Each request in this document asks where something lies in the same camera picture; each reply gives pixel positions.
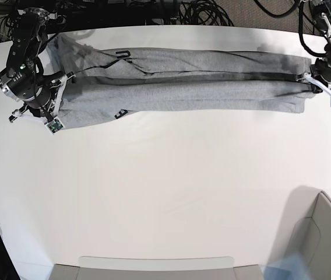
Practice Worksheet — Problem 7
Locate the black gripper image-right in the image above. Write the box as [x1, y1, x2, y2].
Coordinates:
[296, 58, 331, 94]

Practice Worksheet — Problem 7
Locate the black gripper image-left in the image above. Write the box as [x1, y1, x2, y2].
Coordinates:
[8, 72, 76, 123]

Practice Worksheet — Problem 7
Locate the grey T-shirt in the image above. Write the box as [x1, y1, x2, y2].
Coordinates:
[47, 36, 314, 128]

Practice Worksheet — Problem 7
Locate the grey box at right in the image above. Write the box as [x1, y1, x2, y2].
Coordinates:
[287, 192, 331, 279]

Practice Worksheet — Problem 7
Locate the grey box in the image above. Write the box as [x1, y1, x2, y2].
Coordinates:
[287, 192, 331, 279]
[49, 256, 264, 279]

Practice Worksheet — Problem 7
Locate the blue translucent object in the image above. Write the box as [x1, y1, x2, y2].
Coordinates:
[261, 253, 311, 280]

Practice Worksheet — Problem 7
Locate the grey box at bottom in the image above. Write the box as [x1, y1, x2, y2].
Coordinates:
[49, 256, 264, 279]

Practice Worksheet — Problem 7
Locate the tangle of black cables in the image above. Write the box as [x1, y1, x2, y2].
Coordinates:
[145, 0, 235, 27]

